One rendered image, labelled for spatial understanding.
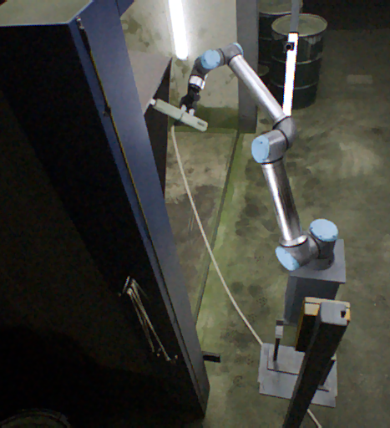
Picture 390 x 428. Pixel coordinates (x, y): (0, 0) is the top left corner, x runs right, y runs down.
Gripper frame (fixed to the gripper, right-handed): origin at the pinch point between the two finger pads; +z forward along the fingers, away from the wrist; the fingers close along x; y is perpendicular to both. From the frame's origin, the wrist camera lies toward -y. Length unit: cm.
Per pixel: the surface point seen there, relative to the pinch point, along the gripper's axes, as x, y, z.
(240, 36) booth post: -57, 110, -128
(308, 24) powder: -133, 130, -194
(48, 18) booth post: 63, -126, 34
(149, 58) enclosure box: 28.5, -1.6, -21.4
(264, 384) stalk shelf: -55, -61, 109
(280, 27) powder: -110, 145, -183
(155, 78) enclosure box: 24.8, -15.0, -8.4
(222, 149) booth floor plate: -99, 161, -40
